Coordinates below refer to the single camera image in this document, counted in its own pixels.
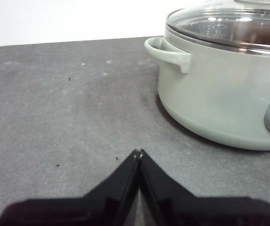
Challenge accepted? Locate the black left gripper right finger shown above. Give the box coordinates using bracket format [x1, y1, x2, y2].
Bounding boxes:
[139, 148, 270, 226]

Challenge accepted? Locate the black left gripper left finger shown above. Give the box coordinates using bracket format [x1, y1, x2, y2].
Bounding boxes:
[0, 149, 140, 226]

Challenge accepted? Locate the glass lid with green knob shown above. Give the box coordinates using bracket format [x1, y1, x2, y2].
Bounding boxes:
[166, 0, 270, 54]

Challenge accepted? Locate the pale green electric pot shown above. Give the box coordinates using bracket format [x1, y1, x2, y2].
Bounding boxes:
[144, 22, 270, 151]

